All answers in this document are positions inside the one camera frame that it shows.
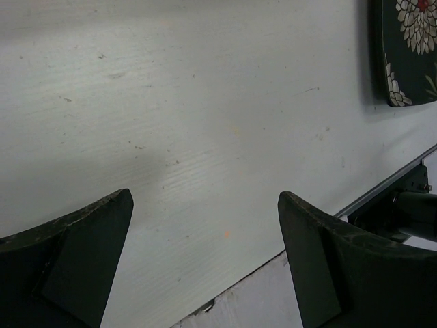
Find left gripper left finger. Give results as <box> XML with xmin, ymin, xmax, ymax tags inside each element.
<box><xmin>1</xmin><ymin>189</ymin><xmax>133</xmax><ymax>327</ymax></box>

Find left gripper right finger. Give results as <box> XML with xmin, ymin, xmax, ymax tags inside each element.
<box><xmin>278</xmin><ymin>191</ymin><xmax>436</xmax><ymax>327</ymax></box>

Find black floral square plate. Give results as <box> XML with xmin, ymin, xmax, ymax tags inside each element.
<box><xmin>371</xmin><ymin>0</ymin><xmax>436</xmax><ymax>107</ymax></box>

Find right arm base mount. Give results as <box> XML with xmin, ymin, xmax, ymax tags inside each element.
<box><xmin>335</xmin><ymin>146</ymin><xmax>436</xmax><ymax>243</ymax></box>

